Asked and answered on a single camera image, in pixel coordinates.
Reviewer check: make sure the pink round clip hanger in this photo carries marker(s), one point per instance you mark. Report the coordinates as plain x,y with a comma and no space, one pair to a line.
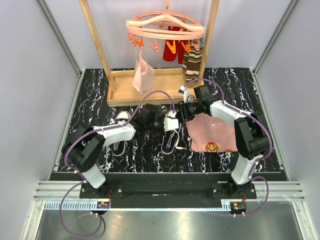
163,25

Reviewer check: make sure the black sneaker with white laces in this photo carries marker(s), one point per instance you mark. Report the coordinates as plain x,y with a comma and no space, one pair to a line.
172,143

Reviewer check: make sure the red sock pair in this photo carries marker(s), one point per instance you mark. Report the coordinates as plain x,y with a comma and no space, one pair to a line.
174,49

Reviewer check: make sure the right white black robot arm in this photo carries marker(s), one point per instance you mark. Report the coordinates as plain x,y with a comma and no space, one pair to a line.
252,137

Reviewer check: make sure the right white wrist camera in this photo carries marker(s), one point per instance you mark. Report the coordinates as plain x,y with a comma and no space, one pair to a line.
183,91

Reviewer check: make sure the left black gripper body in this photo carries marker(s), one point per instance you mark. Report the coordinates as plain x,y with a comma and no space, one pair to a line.
157,124

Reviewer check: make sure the right small connector box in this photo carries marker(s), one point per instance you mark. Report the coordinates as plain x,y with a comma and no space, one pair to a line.
238,207

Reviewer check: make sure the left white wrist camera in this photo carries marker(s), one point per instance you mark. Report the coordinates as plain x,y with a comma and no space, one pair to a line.
170,121

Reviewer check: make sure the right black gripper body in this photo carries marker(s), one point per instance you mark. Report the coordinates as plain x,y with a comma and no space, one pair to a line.
189,109

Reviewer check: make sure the small connector box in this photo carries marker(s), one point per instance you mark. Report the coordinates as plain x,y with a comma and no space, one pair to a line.
103,204
238,207

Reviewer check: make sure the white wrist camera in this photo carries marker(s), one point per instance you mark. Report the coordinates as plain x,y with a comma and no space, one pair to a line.
183,91
170,121

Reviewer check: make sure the brown striped sock pair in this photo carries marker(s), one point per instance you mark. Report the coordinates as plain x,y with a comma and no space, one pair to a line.
191,61

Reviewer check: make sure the pink mario t-shirt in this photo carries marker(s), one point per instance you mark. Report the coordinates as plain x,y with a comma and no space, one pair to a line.
211,134

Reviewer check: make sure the wooden drying rack frame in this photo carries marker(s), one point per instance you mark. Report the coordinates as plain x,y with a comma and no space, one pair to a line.
167,81

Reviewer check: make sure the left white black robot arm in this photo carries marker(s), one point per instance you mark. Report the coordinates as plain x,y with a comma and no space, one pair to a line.
83,146

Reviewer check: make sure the left small connector box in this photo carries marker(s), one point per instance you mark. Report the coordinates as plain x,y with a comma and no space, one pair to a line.
103,204

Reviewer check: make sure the pink bra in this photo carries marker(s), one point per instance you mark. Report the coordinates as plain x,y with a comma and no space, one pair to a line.
144,74

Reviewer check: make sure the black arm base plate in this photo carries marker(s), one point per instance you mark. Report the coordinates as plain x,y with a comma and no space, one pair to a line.
169,190

